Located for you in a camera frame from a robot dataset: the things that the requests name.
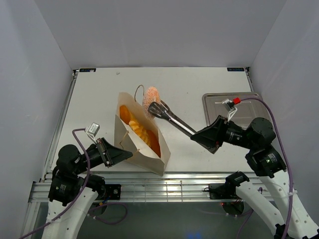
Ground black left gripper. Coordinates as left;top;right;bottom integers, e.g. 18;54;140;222
74;136;133;174

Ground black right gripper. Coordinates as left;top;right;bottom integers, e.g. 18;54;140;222
189;114;255;149

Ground beige paper bag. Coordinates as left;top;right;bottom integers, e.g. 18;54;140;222
114;87;170;176

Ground ring shaped fake bread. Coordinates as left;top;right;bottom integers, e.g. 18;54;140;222
129;119;151;147

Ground long baguette fake bread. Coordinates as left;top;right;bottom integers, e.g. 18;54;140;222
119;105;133;125

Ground golden oval fake loaf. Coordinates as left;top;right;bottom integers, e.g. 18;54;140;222
147;130;161;157

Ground metal bread tongs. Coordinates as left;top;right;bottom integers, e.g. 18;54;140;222
147;99;221;154

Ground pink sugared fake doughnut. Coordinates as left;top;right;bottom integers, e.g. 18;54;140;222
142;87;160;120

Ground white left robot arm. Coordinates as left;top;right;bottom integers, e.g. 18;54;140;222
42;138;133;239

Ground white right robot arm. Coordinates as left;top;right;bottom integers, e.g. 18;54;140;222
191;116;319;239

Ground metal baking tray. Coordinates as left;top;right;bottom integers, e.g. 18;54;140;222
202;92;268;128

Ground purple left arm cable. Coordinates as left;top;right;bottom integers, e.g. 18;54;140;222
18;128;128;239

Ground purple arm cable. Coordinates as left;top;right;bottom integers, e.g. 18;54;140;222
200;97;294;239
18;128;128;239

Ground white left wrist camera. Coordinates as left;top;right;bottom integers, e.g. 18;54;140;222
85;122;100;143

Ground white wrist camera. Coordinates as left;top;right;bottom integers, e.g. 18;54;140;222
220;98;241;121
85;122;100;143

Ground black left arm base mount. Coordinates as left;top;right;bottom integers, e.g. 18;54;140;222
97;184;122;201

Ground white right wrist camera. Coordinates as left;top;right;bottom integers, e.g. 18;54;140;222
220;98;241;121

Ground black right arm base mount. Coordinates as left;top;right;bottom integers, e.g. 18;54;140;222
203;183;237;200

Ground aluminium frame rail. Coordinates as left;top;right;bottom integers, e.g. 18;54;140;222
28;171;300;204

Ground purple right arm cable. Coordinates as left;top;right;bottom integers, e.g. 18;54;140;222
200;97;294;239

